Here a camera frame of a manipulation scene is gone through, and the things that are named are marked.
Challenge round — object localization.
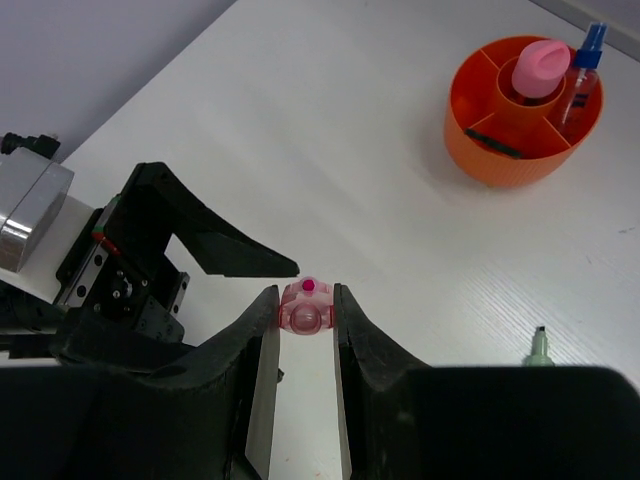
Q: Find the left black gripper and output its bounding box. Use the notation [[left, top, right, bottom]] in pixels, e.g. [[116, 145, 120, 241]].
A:
[[50, 162, 299, 370]]

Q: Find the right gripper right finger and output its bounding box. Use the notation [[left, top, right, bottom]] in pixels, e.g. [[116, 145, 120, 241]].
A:
[[334, 284, 639, 479]]

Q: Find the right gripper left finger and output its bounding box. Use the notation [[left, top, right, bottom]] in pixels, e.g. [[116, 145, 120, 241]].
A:
[[1, 286, 280, 479]]

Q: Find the pink highlighter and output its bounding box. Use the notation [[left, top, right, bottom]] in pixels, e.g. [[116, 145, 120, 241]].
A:
[[279, 276, 334, 336]]

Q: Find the green highlighter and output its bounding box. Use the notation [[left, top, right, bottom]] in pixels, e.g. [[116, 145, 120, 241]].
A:
[[522, 326, 555, 367]]

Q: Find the clear blue-capped glue bottle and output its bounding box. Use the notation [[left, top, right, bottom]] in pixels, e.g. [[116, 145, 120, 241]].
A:
[[549, 22, 608, 142]]

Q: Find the pink glue stick tube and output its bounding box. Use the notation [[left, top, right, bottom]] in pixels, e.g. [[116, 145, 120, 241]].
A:
[[510, 40, 571, 105]]

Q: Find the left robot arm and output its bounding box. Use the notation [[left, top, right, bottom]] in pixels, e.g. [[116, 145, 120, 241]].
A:
[[1, 162, 299, 374]]

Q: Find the orange round organizer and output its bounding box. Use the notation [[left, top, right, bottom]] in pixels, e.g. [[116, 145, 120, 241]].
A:
[[444, 36, 604, 187]]

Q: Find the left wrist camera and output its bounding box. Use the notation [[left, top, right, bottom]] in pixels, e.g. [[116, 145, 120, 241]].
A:
[[1, 133, 94, 303]]

